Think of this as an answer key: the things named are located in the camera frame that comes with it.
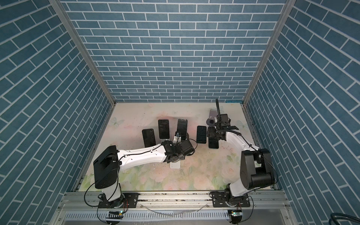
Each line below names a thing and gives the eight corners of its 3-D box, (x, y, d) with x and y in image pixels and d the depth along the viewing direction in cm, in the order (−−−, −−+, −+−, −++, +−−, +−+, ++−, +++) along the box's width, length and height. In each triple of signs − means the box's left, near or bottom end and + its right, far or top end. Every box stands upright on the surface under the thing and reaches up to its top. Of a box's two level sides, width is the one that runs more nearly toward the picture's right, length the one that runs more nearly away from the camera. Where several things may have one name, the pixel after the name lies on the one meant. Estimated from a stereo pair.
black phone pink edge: (160, 141, 99) (156, 128, 86) (161, 132, 103) (158, 119, 91) (170, 141, 99) (167, 128, 86) (170, 133, 103) (168, 119, 91)
